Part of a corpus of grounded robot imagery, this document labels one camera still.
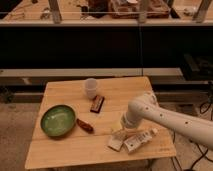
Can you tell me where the dark chocolate bar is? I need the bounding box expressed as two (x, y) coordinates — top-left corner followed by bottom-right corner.
(90, 95), (105, 113)

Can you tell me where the translucent plastic cup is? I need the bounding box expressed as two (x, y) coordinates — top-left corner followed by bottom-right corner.
(84, 78), (97, 99)

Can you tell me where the wooden shelf rack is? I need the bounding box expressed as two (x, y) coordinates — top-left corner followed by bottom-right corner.
(0, 0), (213, 27)

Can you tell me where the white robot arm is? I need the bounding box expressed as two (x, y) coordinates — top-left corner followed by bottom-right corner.
(113, 92), (213, 150)

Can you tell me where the white plastic bottle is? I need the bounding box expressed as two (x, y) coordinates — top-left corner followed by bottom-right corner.
(124, 128), (158, 153)

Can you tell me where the green ceramic bowl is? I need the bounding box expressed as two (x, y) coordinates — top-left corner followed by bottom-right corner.
(40, 105), (76, 137)

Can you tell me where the black cable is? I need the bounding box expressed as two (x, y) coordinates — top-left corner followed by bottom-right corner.
(171, 99), (213, 171)

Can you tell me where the brown sausage toy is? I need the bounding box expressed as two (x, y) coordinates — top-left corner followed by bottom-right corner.
(77, 119), (94, 133)

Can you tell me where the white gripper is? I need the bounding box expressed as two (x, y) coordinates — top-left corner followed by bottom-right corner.
(112, 113), (137, 139)

